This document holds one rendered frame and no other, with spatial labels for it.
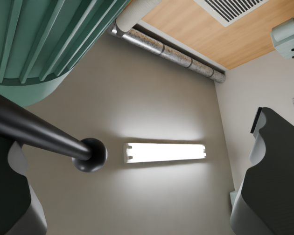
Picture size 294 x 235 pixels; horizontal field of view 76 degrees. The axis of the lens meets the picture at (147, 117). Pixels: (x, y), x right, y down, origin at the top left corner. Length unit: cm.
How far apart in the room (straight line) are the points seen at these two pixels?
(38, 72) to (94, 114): 152
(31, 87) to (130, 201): 167
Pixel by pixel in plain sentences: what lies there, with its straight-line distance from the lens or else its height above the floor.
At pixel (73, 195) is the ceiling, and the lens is 158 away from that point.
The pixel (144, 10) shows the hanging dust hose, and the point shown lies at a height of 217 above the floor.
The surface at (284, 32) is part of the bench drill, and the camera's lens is 221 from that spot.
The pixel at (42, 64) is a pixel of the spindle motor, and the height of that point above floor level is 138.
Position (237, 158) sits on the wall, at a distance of 328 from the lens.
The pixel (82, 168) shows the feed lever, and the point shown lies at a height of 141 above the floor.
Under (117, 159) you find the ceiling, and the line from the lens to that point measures 174.
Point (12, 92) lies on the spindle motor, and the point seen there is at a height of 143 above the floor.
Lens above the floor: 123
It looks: 46 degrees up
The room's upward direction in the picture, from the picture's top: 111 degrees counter-clockwise
